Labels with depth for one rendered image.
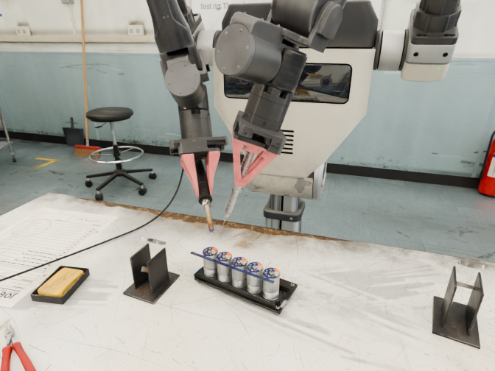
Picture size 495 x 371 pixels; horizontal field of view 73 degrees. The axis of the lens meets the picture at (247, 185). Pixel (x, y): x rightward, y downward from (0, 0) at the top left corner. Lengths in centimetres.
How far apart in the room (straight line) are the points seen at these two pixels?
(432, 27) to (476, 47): 225
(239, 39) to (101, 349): 43
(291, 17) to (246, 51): 9
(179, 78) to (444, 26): 54
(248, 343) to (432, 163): 282
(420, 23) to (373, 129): 226
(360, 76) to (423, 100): 226
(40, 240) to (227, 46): 58
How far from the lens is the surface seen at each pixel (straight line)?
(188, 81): 56
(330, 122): 81
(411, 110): 305
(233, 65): 40
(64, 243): 79
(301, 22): 45
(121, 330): 55
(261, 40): 41
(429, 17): 83
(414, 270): 69
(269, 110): 46
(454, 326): 60
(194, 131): 61
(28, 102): 468
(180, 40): 65
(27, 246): 82
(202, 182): 62
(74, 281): 65
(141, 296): 59
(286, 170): 86
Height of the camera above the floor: 113
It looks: 24 degrees down
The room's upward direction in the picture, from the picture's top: straight up
